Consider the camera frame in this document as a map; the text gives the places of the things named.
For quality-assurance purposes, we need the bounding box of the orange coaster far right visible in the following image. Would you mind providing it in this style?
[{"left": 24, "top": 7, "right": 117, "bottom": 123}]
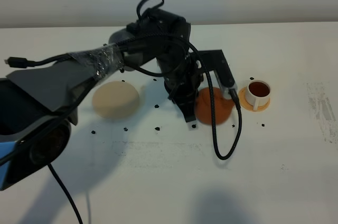
[{"left": 238, "top": 88, "right": 270, "bottom": 112}]

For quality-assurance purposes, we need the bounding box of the beige round teapot tray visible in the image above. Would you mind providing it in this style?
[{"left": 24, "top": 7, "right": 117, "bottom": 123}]
[{"left": 92, "top": 81, "right": 140, "bottom": 120}]

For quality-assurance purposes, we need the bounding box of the brown clay teapot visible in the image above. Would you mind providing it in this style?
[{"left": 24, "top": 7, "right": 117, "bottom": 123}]
[{"left": 195, "top": 87, "right": 234, "bottom": 125}]

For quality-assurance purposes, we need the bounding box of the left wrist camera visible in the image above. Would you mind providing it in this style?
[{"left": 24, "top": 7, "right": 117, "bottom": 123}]
[{"left": 195, "top": 50, "right": 238, "bottom": 102}]

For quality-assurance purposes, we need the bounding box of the black braided left cable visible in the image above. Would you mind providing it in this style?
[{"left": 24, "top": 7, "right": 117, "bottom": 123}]
[{"left": 4, "top": 0, "right": 243, "bottom": 224}]

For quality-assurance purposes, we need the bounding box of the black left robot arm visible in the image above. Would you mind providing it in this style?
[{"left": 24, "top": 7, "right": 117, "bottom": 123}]
[{"left": 1, "top": 9, "right": 201, "bottom": 190}]

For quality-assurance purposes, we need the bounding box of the white teacup far right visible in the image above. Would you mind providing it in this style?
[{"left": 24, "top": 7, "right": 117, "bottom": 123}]
[{"left": 245, "top": 80, "right": 271, "bottom": 111}]

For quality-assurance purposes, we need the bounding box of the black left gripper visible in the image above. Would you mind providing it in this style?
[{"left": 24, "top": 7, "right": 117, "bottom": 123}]
[{"left": 126, "top": 9, "right": 202, "bottom": 123}]

